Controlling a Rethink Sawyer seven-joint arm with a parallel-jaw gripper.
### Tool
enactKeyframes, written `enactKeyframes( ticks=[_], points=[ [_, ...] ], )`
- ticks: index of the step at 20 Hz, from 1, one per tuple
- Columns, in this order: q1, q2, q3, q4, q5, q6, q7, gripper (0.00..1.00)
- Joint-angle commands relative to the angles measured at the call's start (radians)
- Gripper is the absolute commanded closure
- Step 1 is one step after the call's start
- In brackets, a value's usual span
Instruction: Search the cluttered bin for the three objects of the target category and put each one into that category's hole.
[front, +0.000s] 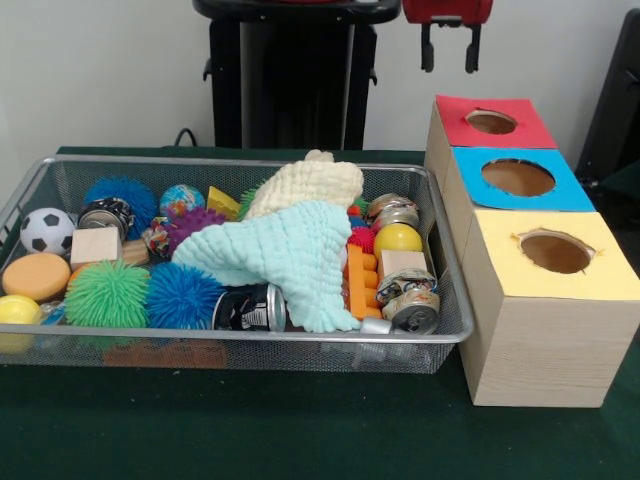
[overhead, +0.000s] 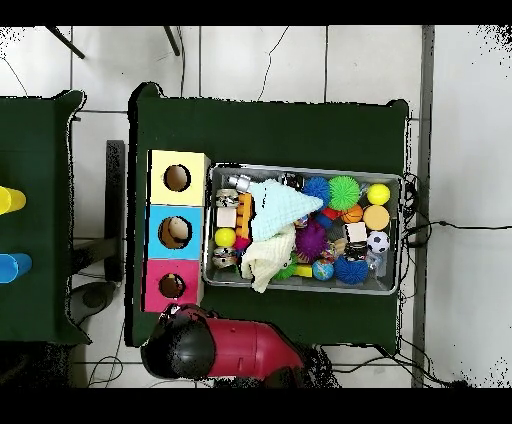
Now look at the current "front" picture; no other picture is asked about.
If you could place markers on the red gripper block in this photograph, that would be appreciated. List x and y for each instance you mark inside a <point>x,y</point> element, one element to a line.
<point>445,9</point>

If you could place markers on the cream waffle cloth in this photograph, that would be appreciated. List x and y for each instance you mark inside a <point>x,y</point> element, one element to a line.
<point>310,185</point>

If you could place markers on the light blue waffle cloth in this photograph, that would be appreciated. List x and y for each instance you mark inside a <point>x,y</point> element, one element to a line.
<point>270,250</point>

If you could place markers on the wooden box with three holes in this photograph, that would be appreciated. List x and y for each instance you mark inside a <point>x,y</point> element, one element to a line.
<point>540,360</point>

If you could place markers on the black upright panel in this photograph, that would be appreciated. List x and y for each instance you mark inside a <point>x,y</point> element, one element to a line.
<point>620,100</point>

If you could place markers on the dark green table cloth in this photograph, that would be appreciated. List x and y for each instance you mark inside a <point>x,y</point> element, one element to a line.
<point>625,182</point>
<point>250,425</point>

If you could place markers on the small globe ball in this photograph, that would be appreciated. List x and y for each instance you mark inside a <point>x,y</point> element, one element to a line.
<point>181,200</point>

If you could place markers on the purple spiky rubber ball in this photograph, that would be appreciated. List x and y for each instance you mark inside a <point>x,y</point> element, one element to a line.
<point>195,222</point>

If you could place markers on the dark blue spiky ball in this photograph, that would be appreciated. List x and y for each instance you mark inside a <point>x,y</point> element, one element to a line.
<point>135,192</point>

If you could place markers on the blue spiky rubber ball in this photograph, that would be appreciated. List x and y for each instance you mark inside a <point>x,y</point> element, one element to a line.
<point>180,297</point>

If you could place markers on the plain wooden cube block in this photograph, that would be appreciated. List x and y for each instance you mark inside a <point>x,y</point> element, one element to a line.
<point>95,245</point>

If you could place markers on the green spiky rubber ball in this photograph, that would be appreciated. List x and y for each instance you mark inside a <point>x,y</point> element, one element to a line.
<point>107,295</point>

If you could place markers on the small soccer ball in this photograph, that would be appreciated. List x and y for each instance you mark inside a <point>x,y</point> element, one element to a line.
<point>47,231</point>

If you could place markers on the orange foam ball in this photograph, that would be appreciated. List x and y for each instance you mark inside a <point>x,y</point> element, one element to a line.
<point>35,276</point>

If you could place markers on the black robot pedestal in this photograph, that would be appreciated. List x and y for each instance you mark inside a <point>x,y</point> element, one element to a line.
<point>290,75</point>

